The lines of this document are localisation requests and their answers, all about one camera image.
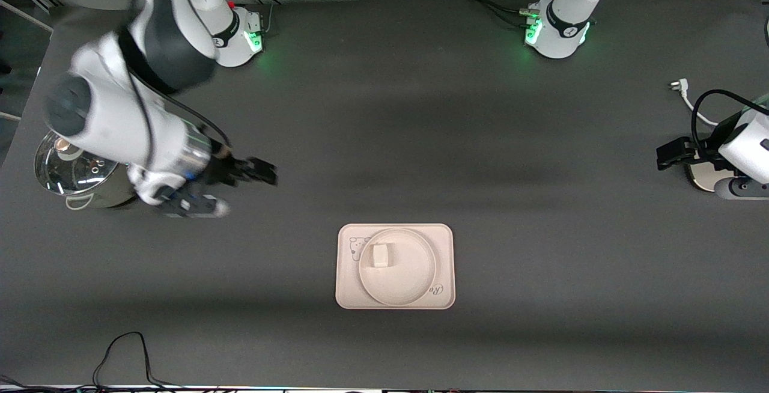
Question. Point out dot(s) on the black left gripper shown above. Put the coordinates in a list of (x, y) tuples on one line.
[(691, 154)]

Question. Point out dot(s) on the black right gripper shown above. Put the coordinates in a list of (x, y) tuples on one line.
[(226, 170)]

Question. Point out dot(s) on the white steamed bun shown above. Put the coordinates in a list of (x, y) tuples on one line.
[(381, 255)]

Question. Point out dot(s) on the round cream plate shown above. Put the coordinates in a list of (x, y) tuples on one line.
[(408, 279)]

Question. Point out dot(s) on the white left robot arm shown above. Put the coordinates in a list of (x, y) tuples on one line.
[(565, 26)]

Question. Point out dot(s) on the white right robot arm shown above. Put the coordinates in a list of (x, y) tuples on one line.
[(120, 116)]

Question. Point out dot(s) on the cream rectangular tray rabbit print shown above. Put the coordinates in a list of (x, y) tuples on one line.
[(444, 243)]

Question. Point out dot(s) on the white toaster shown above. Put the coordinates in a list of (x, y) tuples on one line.
[(704, 180)]

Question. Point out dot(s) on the rice cooker with glass lid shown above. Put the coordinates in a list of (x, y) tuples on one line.
[(78, 170)]

